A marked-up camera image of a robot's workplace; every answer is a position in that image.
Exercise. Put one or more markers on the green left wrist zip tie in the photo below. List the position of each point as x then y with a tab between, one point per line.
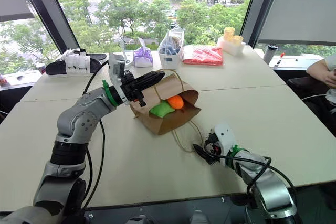
109	95

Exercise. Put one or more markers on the green wrist zip tie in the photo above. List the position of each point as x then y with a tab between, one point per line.
109	95
234	149

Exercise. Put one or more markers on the white foam box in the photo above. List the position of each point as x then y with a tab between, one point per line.
232	48

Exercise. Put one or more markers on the clear bag with items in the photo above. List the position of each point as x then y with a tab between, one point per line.
172	41

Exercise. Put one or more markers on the paper cup with red band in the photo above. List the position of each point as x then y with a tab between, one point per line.
41	68

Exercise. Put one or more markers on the red marker pen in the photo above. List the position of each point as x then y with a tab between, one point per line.
282	54

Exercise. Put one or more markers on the green plush toy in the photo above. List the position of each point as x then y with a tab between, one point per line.
160	110

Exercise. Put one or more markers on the tall yellow cup stack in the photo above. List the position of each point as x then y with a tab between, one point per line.
229	33

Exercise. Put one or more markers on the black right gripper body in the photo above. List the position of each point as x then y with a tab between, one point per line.
212	144

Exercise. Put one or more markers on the person's bare hand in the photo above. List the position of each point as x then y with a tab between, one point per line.
330	77

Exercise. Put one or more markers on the grey rounded shape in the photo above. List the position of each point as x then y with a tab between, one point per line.
138	219
198	216

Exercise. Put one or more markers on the brown paper bag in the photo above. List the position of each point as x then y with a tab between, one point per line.
168	124

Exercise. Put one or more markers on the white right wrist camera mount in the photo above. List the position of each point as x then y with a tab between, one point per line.
225	134

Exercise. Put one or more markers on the clear plastic stand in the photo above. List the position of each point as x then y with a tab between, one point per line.
124	51

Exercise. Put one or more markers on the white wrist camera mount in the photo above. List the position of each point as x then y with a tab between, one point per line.
225	134
117	64

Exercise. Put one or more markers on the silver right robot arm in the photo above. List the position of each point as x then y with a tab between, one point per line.
273	190

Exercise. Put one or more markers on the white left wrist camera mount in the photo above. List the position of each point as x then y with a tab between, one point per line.
117	64

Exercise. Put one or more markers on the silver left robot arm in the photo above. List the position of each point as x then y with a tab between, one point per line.
78	119

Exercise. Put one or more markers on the grey thermos bottle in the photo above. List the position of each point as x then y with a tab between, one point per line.
270	54

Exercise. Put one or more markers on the white plastic basket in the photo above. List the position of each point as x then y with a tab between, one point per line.
170	62

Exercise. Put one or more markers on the black window pillar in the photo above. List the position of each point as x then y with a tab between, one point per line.
252	9
48	11

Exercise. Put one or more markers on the purple tissue pack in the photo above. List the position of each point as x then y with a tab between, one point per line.
143	57

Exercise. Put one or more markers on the red plastic packet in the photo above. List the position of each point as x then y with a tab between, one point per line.
203	55

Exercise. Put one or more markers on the orange plush toy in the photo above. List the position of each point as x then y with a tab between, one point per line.
175	102

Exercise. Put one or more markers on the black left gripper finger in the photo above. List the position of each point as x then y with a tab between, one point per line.
152	75
152	82

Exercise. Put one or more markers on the short yellow cup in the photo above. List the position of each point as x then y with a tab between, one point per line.
238	39

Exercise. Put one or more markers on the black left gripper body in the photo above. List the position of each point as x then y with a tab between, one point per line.
131	89

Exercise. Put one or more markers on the person's bare forearm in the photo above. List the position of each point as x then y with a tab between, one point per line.
318	68

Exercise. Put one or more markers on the green right wrist zip tie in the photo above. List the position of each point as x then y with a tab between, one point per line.
234	149

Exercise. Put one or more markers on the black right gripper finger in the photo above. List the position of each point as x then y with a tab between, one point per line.
203	153

